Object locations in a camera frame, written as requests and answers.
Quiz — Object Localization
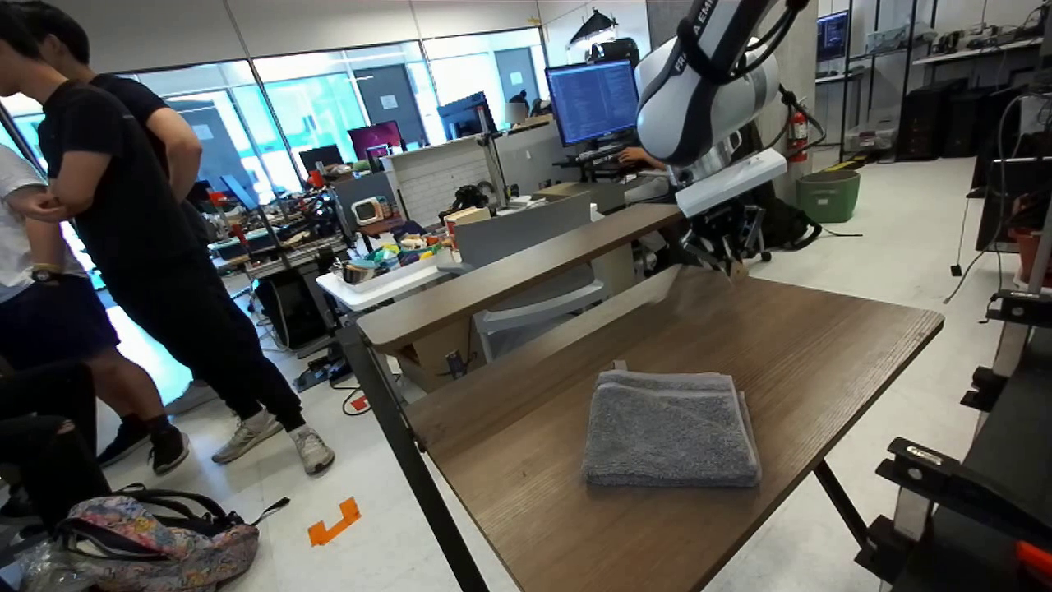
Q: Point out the metal storage shelves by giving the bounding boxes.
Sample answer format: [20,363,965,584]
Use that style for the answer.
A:
[811,0,1052,163]

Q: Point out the dark angled monitor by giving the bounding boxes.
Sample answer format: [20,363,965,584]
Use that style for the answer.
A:
[437,89,503,146]

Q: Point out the colourful patterned backpack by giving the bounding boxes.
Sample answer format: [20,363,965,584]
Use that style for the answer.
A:
[20,486,293,592]

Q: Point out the green storage bin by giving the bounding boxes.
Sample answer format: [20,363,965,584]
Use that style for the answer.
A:
[794,166,865,227]

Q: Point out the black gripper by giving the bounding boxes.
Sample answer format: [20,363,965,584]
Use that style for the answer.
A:
[684,195,772,276]

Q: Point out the background seated person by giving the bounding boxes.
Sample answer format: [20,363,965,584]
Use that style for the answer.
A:
[503,89,535,133]

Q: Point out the black perforated work table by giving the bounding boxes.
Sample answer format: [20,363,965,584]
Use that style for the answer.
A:
[851,325,1052,592]

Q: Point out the person in black t-shirt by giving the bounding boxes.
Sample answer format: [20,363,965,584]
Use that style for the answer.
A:
[0,5,339,480]

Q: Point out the grey desk partition panel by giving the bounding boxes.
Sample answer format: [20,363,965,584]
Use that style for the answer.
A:
[384,123,580,227]

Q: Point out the dark haired person in black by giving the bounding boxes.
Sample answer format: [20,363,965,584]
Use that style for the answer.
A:
[20,0,207,209]

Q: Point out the purple screen monitor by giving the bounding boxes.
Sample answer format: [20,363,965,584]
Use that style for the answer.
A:
[345,120,409,167]

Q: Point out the grey office chair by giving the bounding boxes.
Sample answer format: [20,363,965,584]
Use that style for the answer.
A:
[471,276,609,367]

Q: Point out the grey towel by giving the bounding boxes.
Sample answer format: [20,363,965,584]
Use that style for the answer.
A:
[581,367,768,493]

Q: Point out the cluttered black workbench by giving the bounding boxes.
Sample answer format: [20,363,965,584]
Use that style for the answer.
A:
[207,184,345,276]

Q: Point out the black computer tower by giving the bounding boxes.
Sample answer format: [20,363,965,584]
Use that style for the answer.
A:
[253,268,339,357]

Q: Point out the brown wooden side desk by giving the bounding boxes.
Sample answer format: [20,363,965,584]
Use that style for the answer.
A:
[357,200,693,392]

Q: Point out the blue screen computer monitor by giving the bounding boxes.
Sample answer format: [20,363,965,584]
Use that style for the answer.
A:
[543,61,644,154]

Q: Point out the brown printed cardboard box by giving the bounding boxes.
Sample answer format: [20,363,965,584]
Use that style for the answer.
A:
[409,323,487,392]

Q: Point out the black desk equipment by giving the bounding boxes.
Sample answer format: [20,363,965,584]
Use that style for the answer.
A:
[449,177,501,218]

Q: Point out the orange floor tape marker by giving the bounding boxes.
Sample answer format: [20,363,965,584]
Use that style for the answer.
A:
[307,493,365,551]

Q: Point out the black triangular lamp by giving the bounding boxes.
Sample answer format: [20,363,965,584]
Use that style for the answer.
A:
[565,6,617,52]

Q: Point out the white cluttered desk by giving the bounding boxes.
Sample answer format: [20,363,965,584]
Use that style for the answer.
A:
[313,258,449,321]

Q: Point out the red fire extinguisher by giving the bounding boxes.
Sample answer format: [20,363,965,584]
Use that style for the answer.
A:
[784,95,816,167]

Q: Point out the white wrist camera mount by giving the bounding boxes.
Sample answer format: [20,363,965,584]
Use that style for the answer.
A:
[670,147,794,220]

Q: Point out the black metal table frame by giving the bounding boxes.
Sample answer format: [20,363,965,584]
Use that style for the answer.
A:
[331,314,882,592]

